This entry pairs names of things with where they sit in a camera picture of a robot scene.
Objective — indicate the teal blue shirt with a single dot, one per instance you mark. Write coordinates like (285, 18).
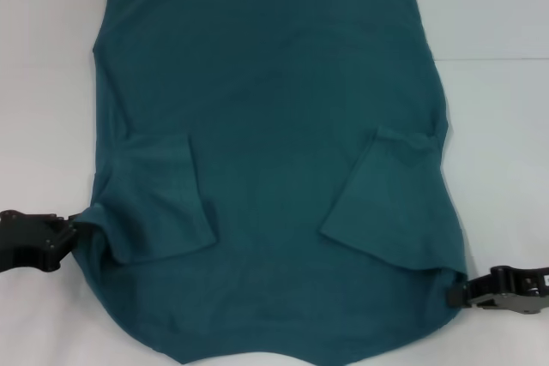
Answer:
(274, 83)

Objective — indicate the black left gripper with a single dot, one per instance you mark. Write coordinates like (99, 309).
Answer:
(25, 239)

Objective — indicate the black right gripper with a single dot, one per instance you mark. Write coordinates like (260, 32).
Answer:
(529, 286)

